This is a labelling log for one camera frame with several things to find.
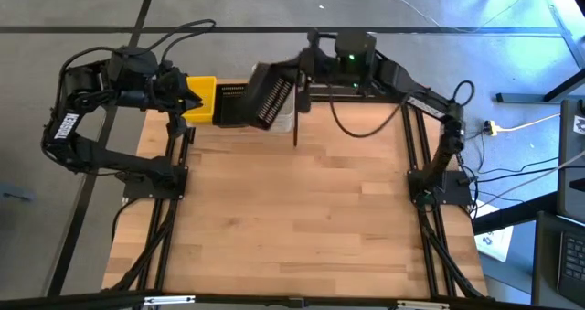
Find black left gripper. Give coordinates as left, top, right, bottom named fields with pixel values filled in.
left=156, top=67, right=204, bottom=140

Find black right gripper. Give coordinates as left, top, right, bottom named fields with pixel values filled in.
left=269, top=29, right=337, bottom=115

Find black mounting plate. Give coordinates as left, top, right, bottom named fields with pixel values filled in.
left=307, top=84, right=367, bottom=97

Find black table foot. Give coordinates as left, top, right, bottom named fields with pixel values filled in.
left=495, top=66, right=585, bottom=105

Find black desk support bar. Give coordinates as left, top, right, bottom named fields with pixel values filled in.
left=471, top=191, right=561, bottom=237

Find white printed paper sheet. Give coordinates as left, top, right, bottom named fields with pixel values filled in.
left=473, top=226, right=515, bottom=263

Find grey metal table leg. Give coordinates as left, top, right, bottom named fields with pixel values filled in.
left=536, top=0, right=585, bottom=69

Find dark grey equipment case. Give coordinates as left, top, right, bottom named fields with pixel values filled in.
left=556, top=98, right=585, bottom=225

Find black laptop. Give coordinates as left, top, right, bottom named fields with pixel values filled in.
left=531, top=210, right=585, bottom=308

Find black aluminium frame crossbar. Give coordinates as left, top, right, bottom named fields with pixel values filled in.
left=308, top=93, right=422, bottom=106

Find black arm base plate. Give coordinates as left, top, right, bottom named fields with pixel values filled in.
left=407, top=168, right=473, bottom=208
left=122, top=164, right=190, bottom=202

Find white floor cable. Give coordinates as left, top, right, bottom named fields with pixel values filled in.
left=376, top=0, right=463, bottom=32

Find black cable bundle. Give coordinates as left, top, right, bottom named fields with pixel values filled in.
left=420, top=213, right=493, bottom=301
left=109, top=198, right=179, bottom=294

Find black aluminium frame rails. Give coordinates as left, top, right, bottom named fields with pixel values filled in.
left=134, top=112, right=197, bottom=297
left=400, top=96, right=459, bottom=300

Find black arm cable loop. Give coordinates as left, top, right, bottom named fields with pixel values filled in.
left=451, top=79, right=477, bottom=115

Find silver metal bracket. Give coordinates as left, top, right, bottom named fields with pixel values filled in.
left=396, top=299, right=451, bottom=310
left=143, top=294, right=197, bottom=307

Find black aluminium frame bar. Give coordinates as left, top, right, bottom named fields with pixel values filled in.
left=0, top=290, right=585, bottom=310

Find white power cable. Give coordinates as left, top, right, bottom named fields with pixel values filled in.
left=495, top=112, right=563, bottom=134

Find black floor cable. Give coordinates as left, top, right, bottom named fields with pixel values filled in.
left=519, top=155, right=561, bottom=170
left=474, top=164, right=561, bottom=184

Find grey cable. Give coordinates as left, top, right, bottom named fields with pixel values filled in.
left=473, top=149, right=585, bottom=209

